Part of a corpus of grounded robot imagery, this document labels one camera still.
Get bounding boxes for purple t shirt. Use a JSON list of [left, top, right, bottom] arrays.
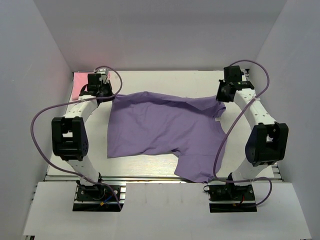
[[107, 91, 226, 183]]

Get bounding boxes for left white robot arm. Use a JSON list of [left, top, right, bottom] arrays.
[[51, 68, 113, 200]]

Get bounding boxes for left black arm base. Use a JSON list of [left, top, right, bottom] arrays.
[[72, 180, 125, 212]]

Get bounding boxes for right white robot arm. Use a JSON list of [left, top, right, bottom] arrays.
[[216, 61, 289, 200]]

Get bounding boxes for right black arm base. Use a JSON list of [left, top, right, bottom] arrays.
[[203, 183, 257, 213]]

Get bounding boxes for folded pink t shirt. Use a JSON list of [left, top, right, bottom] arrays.
[[71, 72, 88, 101]]

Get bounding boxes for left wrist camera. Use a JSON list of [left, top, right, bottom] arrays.
[[95, 67, 110, 84]]

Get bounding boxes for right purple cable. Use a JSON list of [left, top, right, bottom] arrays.
[[213, 59, 273, 207]]

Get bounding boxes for purple cable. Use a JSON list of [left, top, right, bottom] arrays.
[[30, 65, 124, 211], [213, 59, 273, 207]]

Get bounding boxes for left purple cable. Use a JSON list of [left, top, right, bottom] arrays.
[[30, 65, 124, 211]]

